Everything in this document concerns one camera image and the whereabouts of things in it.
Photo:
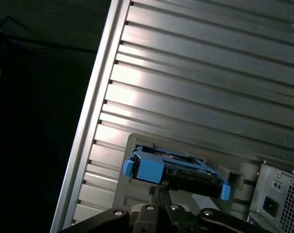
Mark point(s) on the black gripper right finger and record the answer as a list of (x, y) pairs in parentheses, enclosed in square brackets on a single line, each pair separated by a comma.
[(180, 218)]

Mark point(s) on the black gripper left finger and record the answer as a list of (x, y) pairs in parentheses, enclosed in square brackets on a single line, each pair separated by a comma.
[(146, 218)]

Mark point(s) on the hard disk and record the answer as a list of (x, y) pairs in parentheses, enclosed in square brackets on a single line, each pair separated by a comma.
[(149, 170)]

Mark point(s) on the grey parts rack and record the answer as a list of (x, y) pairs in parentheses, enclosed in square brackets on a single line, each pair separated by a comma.
[(142, 139)]

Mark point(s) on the black open PC case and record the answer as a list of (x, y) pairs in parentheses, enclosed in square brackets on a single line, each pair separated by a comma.
[(258, 194)]

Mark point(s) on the grey power supply unit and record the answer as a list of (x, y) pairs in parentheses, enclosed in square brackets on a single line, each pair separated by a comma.
[(275, 187)]

